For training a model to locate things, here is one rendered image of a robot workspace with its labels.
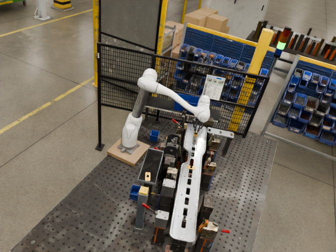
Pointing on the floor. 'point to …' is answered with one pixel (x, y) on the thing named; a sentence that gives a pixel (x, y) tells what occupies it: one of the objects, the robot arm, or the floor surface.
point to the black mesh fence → (170, 89)
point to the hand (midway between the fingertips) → (196, 130)
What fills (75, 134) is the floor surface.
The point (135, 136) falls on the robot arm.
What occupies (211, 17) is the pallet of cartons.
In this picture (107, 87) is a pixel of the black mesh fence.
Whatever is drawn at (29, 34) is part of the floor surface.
